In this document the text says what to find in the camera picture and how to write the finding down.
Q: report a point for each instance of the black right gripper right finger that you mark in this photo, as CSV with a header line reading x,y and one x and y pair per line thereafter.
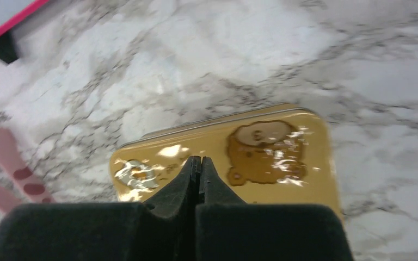
x,y
227,228

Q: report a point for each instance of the pink tongs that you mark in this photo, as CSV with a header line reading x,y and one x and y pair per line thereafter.
x,y
21,175

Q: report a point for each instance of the pink framed whiteboard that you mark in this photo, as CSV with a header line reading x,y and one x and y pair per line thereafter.
x,y
11,14

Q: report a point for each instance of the silver tin lid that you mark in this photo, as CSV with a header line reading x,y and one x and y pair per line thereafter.
x,y
272,155

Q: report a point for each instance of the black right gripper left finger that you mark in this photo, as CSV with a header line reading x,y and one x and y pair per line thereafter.
x,y
161,228

